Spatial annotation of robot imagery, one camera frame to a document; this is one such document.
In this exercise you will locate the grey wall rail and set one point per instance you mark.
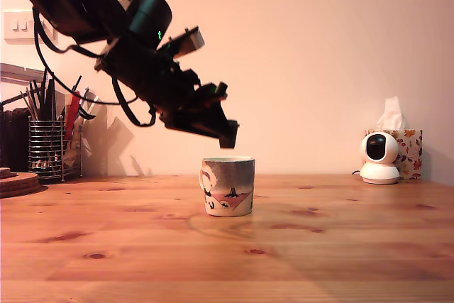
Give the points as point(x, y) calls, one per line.
point(14, 71)

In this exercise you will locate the white wall switch plate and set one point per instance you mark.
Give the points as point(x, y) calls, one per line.
point(17, 35)

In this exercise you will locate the red and white utensil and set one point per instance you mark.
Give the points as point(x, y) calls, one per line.
point(72, 113)

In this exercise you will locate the tall black chopstick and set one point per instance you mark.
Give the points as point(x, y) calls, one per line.
point(53, 102)
point(44, 99)

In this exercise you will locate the leaf print tissue box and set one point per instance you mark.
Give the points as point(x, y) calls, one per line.
point(411, 154)

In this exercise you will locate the dark ribbed basket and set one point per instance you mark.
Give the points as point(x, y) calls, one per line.
point(14, 140)

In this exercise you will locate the small cork coaster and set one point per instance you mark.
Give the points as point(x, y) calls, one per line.
point(6, 172)

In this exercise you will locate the white tissue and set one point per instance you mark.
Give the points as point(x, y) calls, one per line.
point(392, 115)

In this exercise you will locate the large round cork trivet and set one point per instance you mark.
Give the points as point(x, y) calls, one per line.
point(19, 186)

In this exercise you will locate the painted ceramic coffee mug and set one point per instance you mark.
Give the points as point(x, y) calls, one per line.
point(230, 186)

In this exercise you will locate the dark brown coffee capsule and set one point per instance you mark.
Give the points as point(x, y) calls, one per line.
point(230, 140)

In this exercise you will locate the brown wooden chopstick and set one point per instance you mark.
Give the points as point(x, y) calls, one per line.
point(30, 104)

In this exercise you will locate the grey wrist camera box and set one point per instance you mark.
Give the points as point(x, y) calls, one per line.
point(193, 38)

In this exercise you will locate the small white round camera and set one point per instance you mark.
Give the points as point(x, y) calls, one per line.
point(379, 171)

